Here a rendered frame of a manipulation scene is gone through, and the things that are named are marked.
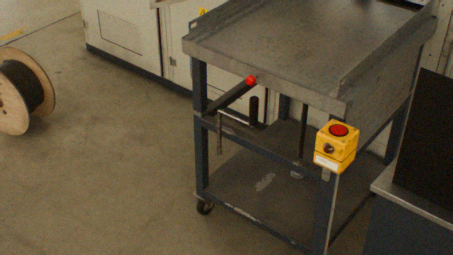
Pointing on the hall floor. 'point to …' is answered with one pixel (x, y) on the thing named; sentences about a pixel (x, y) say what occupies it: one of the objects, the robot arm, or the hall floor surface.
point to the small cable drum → (23, 91)
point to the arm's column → (404, 232)
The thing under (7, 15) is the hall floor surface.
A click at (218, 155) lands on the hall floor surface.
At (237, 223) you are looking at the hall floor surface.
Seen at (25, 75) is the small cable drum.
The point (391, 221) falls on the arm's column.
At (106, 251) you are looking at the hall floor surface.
